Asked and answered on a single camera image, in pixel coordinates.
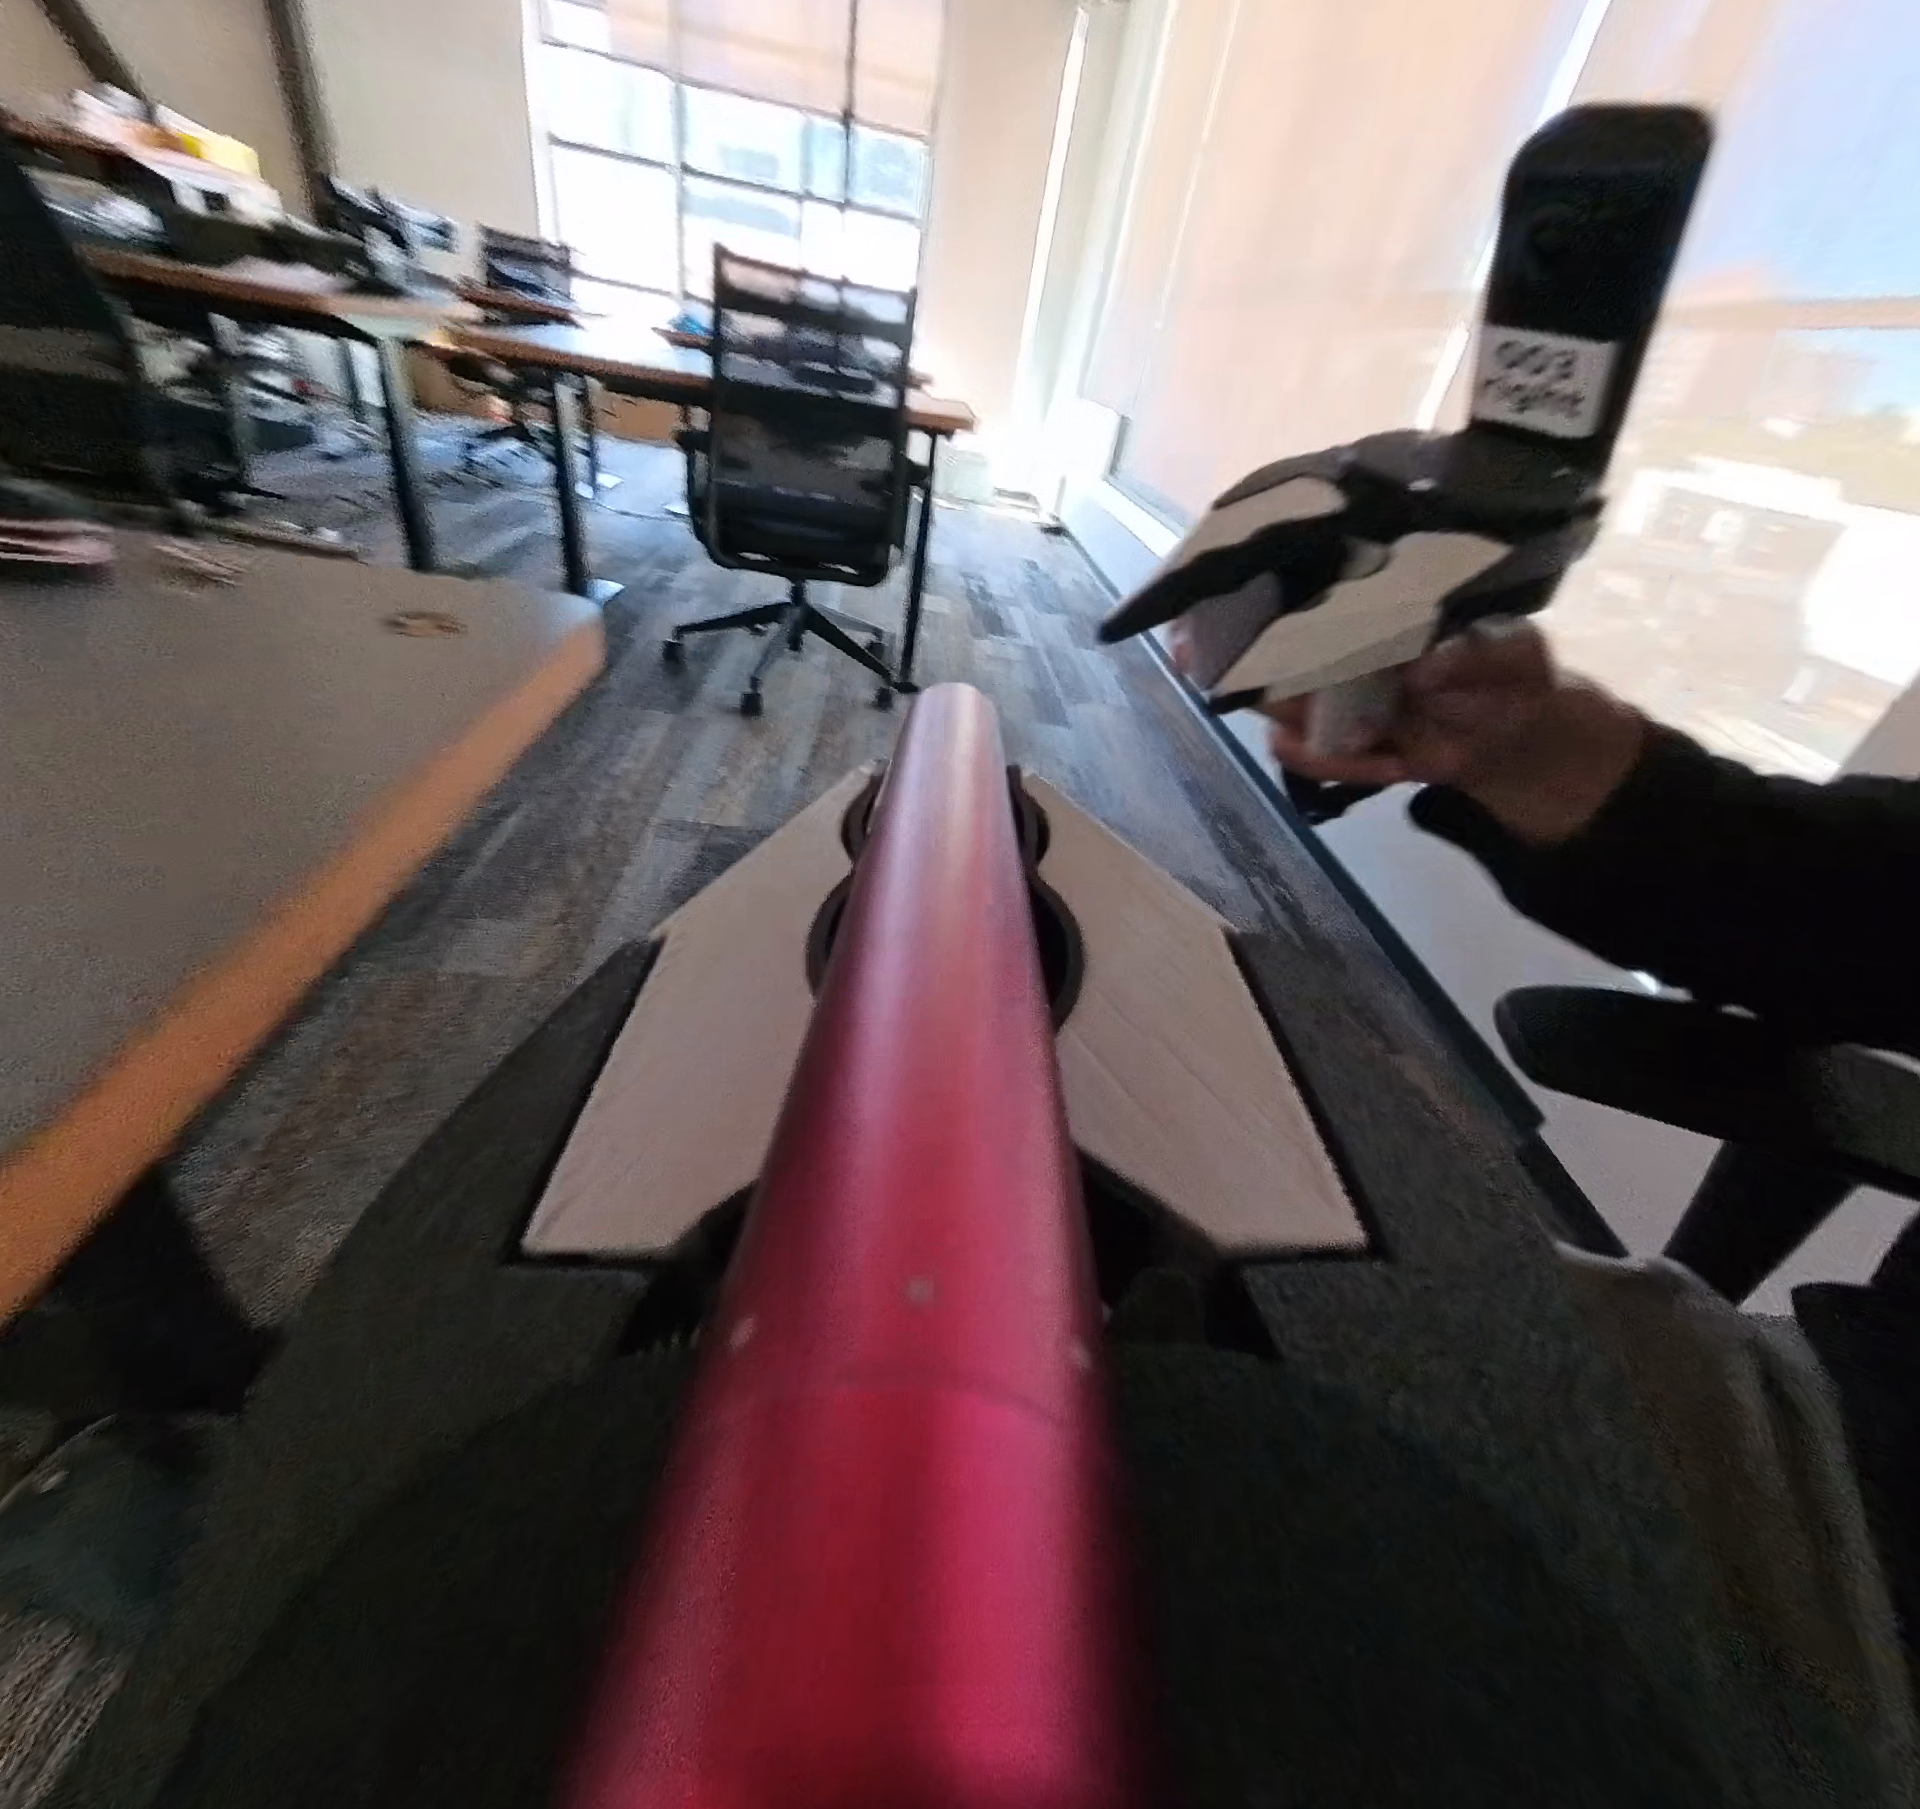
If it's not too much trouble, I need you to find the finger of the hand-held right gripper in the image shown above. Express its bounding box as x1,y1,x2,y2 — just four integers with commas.
1206,534,1514,713
1098,446,1358,644

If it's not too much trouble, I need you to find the black mesh office chair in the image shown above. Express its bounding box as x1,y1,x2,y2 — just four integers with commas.
662,243,922,717

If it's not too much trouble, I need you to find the person's right forearm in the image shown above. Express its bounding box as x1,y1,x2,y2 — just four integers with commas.
1408,721,1920,1046

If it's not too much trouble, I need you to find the person's right hand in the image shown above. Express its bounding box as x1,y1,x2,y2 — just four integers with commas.
1272,622,1645,842

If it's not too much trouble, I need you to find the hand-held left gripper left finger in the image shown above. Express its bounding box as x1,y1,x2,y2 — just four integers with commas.
520,767,890,1260

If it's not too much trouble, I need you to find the beige roller blind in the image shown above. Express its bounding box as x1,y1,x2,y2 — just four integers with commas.
1117,0,1920,520
599,0,951,134

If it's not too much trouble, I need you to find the red electric screwdriver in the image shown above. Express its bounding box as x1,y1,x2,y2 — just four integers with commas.
563,683,1163,1809

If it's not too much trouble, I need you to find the large window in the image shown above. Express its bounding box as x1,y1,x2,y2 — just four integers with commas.
524,0,1088,342
1108,0,1920,792

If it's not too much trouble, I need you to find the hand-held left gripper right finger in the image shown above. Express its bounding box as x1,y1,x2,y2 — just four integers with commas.
1018,770,1371,1256

